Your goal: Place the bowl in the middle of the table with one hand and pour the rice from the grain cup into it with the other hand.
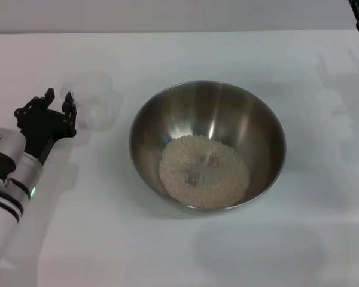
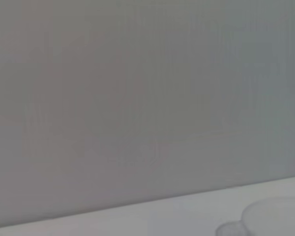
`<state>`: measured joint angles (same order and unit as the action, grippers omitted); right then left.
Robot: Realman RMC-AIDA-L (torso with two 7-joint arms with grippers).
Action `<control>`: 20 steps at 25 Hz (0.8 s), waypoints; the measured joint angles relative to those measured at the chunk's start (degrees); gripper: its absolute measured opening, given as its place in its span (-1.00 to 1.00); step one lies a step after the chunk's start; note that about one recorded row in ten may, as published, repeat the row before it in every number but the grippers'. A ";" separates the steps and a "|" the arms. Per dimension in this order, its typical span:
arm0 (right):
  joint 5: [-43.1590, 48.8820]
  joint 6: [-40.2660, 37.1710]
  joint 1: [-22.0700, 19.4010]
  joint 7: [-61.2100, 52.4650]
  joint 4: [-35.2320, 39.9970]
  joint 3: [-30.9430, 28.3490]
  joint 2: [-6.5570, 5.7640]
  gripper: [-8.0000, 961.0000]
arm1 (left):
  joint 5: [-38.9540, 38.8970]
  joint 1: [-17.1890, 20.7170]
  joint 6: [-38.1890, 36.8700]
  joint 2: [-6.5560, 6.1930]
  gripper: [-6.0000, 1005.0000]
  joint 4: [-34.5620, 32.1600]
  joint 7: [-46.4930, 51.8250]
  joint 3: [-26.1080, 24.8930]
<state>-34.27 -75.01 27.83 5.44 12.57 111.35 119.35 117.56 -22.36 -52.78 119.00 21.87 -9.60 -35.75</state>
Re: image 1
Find clear plastic measuring cup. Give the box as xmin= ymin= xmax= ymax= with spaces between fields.
xmin=61 ymin=72 xmax=123 ymax=131

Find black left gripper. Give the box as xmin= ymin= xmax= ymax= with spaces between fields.
xmin=13 ymin=87 xmax=78 ymax=166

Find white rice grains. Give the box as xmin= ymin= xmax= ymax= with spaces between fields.
xmin=159 ymin=135 xmax=250 ymax=209

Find stainless steel mixing bowl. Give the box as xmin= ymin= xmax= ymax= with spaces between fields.
xmin=129 ymin=79 xmax=287 ymax=216

